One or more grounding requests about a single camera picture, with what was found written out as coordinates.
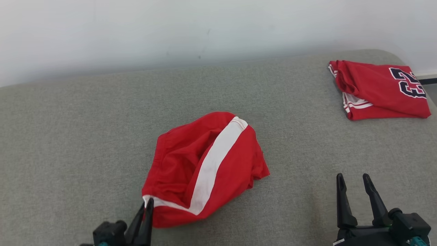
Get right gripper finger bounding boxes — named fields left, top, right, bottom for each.
left=363, top=173, right=391, bottom=227
left=336, top=173, right=358, bottom=229

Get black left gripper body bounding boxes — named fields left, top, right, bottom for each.
left=80, top=220, right=133, bottom=246

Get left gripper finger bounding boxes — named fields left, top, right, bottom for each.
left=125, top=202, right=145, bottom=245
left=134, top=197, right=155, bottom=246

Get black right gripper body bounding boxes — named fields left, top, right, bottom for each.
left=333, top=208, right=432, bottom=246

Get red shorts with white stripe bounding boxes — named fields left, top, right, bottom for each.
left=142, top=111, right=270, bottom=228

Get red white basketball jersey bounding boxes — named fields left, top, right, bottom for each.
left=328, top=60, right=432, bottom=121

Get grey fabric sofa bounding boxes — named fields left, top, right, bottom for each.
left=0, top=49, right=437, bottom=246

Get white wall baseboard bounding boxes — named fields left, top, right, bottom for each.
left=414, top=71, right=437, bottom=85

